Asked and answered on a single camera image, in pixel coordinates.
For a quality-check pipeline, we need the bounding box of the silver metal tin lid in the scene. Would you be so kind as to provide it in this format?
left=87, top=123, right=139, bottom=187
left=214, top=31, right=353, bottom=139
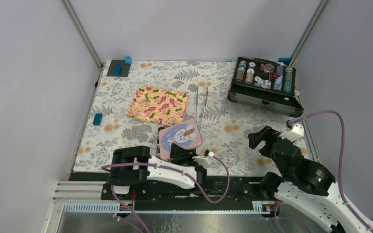
left=158, top=118, right=203, bottom=160

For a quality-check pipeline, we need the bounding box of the pink divided chocolate box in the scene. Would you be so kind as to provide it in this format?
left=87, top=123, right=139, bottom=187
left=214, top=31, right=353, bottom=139
left=156, top=127, right=163, bottom=156

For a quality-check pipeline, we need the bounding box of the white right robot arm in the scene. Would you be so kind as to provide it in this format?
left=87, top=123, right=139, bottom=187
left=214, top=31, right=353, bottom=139
left=248, top=124, right=373, bottom=233

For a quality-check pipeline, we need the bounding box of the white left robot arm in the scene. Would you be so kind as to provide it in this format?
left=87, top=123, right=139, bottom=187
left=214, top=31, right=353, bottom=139
left=101, top=145, right=207, bottom=200

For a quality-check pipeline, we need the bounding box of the black poker chip case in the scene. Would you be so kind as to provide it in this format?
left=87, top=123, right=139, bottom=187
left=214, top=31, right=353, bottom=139
left=227, top=57, right=304, bottom=117

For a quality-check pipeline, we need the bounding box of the floral rectangular tray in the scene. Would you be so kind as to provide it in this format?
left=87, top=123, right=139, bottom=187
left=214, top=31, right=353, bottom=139
left=127, top=85, right=189, bottom=126

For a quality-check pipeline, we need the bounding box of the blue block behind case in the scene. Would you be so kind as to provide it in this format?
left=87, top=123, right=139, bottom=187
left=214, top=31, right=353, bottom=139
left=277, top=58, right=291, bottom=66

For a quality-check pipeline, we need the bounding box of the blue lego brick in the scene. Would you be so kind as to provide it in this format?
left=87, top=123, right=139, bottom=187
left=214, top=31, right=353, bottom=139
left=112, top=65, right=122, bottom=76
left=93, top=113, right=103, bottom=126
left=124, top=56, right=132, bottom=65

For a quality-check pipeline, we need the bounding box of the grey lego baseplate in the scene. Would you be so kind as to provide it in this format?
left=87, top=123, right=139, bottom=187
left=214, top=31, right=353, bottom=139
left=107, top=60, right=131, bottom=77

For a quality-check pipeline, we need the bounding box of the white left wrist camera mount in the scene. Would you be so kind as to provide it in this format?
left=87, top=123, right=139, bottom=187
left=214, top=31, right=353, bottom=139
left=192, top=151, right=214, bottom=166

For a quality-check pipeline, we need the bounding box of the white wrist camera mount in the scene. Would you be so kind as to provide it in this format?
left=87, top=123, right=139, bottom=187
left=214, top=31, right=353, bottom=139
left=192, top=151, right=214, bottom=166
left=278, top=124, right=305, bottom=142

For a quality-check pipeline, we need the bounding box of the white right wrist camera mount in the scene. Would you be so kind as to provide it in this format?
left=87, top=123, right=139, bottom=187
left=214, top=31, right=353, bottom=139
left=278, top=124, right=305, bottom=142

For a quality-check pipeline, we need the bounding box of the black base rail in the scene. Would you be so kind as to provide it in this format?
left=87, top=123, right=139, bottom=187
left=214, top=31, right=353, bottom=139
left=101, top=173, right=280, bottom=212

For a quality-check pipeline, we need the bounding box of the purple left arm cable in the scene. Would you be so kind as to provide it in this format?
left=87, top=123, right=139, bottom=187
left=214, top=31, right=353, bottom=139
left=100, top=154, right=231, bottom=233

